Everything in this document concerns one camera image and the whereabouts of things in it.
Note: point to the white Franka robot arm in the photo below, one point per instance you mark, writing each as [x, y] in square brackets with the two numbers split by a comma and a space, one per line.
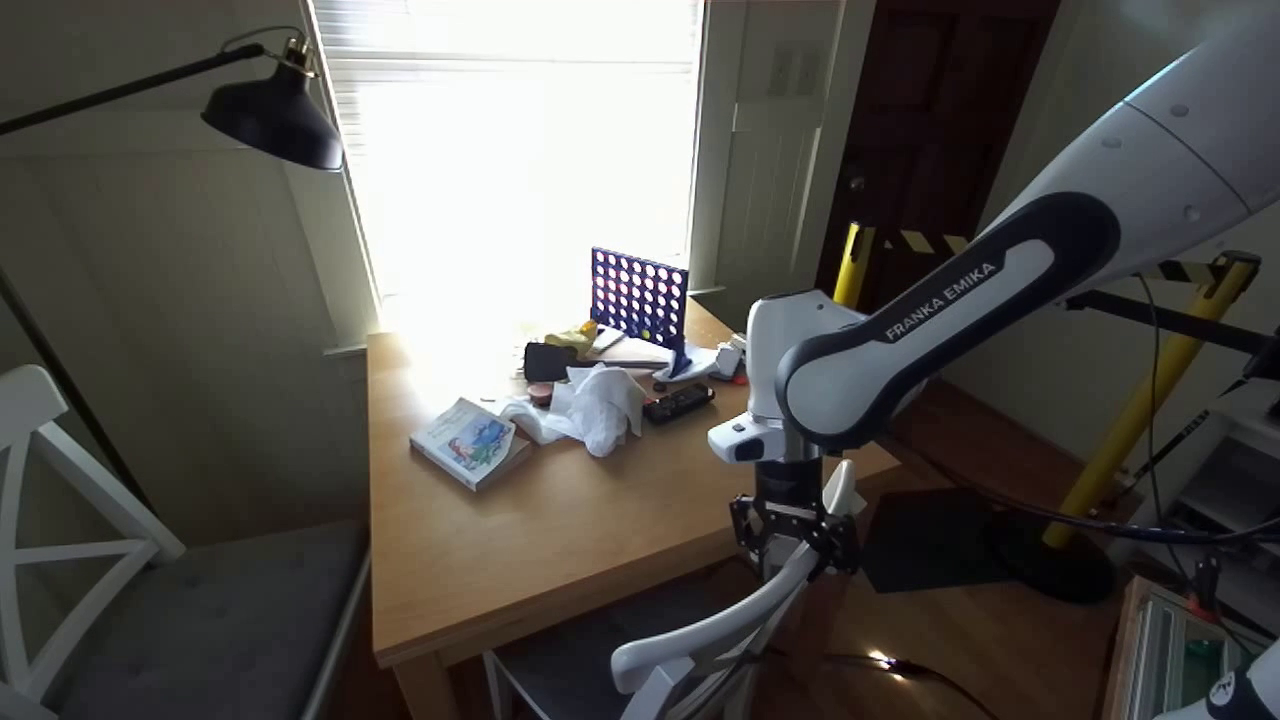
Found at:
[933, 321]

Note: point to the black yellow hazard tape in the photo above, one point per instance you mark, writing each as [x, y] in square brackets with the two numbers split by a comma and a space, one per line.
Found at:
[922, 242]

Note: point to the small white box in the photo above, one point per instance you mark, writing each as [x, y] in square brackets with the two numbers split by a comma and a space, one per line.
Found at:
[726, 363]

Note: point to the white wooden chair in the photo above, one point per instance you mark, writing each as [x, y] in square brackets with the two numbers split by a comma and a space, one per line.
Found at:
[720, 627]
[26, 413]

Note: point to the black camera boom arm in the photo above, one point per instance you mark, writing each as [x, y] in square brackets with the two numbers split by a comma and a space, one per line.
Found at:
[1200, 325]

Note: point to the grey tufted seat cushion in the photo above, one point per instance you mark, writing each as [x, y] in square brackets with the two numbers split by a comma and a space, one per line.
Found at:
[227, 623]
[573, 652]

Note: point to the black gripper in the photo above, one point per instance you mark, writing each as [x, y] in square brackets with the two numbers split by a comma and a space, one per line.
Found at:
[790, 507]

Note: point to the black wallet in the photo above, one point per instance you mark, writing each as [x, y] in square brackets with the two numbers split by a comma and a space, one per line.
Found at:
[546, 363]

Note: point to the light wooden table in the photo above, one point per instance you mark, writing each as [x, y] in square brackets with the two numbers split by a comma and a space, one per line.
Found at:
[561, 521]

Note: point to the black remote control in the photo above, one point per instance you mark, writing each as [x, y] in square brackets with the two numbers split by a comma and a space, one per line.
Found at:
[682, 401]

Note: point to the blue connect four game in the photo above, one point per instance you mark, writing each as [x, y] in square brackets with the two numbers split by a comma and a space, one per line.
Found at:
[640, 297]

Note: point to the white shelf unit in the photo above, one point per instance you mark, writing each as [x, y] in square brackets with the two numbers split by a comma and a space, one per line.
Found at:
[1243, 492]

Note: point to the robot stand table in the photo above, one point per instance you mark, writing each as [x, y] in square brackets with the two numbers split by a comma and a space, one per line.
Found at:
[1173, 652]

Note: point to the blue white packet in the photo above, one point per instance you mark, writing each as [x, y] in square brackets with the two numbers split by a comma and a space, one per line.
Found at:
[466, 442]

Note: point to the bright window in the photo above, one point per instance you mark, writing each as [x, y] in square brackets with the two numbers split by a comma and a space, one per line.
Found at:
[521, 146]

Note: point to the white crumpled cloth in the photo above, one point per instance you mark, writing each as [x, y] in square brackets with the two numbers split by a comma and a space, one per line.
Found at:
[594, 407]

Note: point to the white notepad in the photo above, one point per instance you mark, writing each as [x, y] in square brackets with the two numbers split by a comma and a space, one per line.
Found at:
[638, 355]

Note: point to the black floor mat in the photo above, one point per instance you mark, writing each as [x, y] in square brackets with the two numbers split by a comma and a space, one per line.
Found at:
[933, 541]

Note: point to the black floor lamp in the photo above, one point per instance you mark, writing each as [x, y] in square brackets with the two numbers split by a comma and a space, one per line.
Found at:
[272, 121]

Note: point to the yellow safety pole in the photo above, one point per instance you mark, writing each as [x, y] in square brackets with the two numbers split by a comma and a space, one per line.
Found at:
[853, 267]
[1147, 401]

